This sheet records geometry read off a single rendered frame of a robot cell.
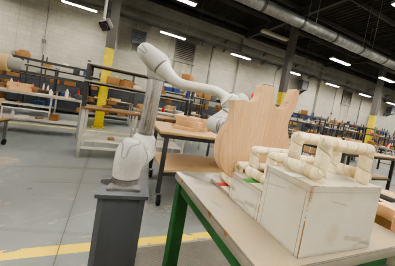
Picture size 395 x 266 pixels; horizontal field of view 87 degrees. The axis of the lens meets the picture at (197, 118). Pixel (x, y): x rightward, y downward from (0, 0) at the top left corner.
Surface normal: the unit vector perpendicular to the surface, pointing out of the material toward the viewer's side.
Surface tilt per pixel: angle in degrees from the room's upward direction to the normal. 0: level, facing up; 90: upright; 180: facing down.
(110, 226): 90
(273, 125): 90
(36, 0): 90
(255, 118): 90
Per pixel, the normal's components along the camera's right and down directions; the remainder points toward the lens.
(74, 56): 0.39, 0.11
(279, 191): -0.91, -0.14
